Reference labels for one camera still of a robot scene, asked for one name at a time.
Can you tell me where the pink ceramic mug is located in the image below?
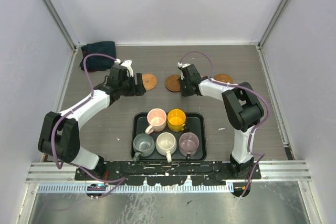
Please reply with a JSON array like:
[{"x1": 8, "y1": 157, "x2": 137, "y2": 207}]
[{"x1": 145, "y1": 108, "x2": 167, "y2": 134}]

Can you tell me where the yellow glass mug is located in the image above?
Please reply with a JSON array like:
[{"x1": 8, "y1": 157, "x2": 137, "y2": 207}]
[{"x1": 167, "y1": 109, "x2": 189, "y2": 132}]

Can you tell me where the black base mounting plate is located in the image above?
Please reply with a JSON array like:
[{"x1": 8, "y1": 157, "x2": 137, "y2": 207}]
[{"x1": 91, "y1": 161, "x2": 261, "y2": 186}]

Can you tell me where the cream ceramic mug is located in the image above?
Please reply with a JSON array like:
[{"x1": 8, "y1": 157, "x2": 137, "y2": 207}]
[{"x1": 155, "y1": 132, "x2": 177, "y2": 163}]

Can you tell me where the black plastic tray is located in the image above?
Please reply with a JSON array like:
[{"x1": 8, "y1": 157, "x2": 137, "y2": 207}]
[{"x1": 131, "y1": 112, "x2": 207, "y2": 162}]

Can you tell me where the brown wooden coaster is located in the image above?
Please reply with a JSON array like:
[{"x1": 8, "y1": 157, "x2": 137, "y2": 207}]
[
  {"x1": 214, "y1": 73, "x2": 234, "y2": 84},
  {"x1": 165, "y1": 74, "x2": 181, "y2": 92}
]

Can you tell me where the grey ceramic mug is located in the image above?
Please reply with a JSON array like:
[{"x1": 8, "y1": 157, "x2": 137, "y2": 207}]
[{"x1": 133, "y1": 133, "x2": 155, "y2": 162}]

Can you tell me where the woven cork coaster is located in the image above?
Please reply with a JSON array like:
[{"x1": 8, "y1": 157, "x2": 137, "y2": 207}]
[{"x1": 142, "y1": 73, "x2": 157, "y2": 90}]

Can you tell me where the dark blue folded cloth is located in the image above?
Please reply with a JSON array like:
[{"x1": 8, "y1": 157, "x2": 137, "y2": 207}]
[{"x1": 79, "y1": 41, "x2": 117, "y2": 72}]

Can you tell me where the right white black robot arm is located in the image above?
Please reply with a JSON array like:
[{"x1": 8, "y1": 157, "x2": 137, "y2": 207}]
[{"x1": 177, "y1": 63, "x2": 264, "y2": 179}]

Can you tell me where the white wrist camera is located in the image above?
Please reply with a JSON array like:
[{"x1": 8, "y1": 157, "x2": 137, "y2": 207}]
[
  {"x1": 114, "y1": 58, "x2": 134, "y2": 77},
  {"x1": 177, "y1": 62, "x2": 191, "y2": 80}
]

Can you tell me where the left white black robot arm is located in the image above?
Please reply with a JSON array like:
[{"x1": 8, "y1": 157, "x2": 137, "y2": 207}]
[{"x1": 38, "y1": 66, "x2": 146, "y2": 180}]

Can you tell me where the grey slotted cable duct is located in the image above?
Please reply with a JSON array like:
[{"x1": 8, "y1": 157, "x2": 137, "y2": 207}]
[{"x1": 37, "y1": 182, "x2": 234, "y2": 194}]

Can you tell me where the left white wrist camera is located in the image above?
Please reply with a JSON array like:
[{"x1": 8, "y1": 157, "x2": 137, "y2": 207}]
[{"x1": 114, "y1": 58, "x2": 134, "y2": 77}]

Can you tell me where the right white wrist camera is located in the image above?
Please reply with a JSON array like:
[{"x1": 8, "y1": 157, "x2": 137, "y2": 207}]
[{"x1": 177, "y1": 62, "x2": 191, "y2": 80}]

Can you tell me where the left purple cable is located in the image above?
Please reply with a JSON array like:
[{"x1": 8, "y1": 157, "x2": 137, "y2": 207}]
[{"x1": 51, "y1": 53, "x2": 127, "y2": 200}]

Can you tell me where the purple ceramic mug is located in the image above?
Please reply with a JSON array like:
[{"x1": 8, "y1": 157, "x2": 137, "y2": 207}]
[{"x1": 179, "y1": 132, "x2": 199, "y2": 160}]

